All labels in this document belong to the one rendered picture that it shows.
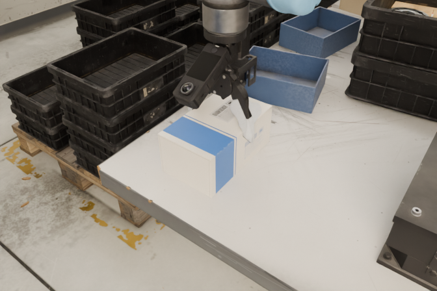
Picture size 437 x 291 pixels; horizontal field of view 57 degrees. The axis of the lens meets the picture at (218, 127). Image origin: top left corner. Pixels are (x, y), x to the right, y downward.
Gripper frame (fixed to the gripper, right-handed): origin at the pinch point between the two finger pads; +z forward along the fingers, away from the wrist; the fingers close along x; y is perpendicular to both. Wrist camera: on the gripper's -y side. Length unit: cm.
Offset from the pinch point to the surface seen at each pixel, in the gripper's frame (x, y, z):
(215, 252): -12.2, -17.1, 9.1
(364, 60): -14.9, 34.8, -5.3
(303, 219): -21.3, -4.7, 6.4
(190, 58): 73, 78, 38
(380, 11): -15.7, 34.8, -16.6
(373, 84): -17.9, 35.5, 0.1
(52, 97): 113, 29, 49
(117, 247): 48, 3, 76
